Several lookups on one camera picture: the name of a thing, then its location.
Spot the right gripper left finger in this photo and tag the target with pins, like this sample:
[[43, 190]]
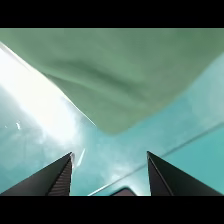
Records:
[[50, 181]]

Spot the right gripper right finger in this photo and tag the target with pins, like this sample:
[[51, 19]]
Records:
[[170, 181]]

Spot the green garment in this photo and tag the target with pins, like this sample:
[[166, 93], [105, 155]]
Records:
[[116, 73]]

